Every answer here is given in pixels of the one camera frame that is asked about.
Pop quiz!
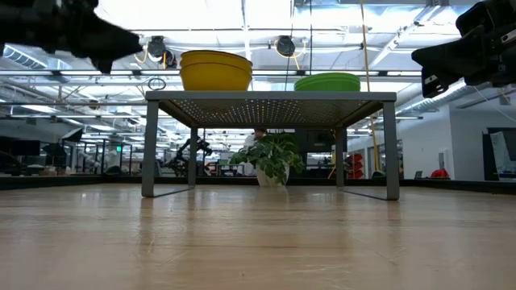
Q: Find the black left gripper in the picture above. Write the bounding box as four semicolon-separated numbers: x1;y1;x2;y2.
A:
0;0;144;73

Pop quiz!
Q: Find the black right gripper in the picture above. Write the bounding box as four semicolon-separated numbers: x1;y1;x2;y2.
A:
411;27;516;99

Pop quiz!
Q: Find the yellow bowl blue floral inside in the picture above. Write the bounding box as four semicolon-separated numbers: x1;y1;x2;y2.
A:
179;54;254;70
179;64;254;92

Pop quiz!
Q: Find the green plastic mini bowl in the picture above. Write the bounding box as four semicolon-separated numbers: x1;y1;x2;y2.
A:
293;80;362;93
294;76;362;85

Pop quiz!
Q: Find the stack of red bins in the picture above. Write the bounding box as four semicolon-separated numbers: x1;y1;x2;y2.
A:
347;152;364;180

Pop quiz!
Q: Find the grey perforated metal table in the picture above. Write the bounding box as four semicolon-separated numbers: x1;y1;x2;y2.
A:
140;90;401;201

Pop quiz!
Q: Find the person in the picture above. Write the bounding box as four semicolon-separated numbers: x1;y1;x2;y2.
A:
243;127;269;177

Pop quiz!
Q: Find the green leafy plant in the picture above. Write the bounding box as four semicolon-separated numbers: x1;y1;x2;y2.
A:
228;132;306;186

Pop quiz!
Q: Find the white plant pot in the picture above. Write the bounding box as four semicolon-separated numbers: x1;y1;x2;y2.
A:
256;164;290;188

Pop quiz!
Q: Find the black ceiling cable reel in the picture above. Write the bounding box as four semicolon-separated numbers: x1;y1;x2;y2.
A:
275;35;298;58
145;35;178;69

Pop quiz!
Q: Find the yellow hanging cable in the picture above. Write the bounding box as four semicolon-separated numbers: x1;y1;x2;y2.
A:
358;0;382;172

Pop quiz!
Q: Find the black aluminium frame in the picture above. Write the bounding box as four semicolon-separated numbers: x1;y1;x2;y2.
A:
0;176;516;195

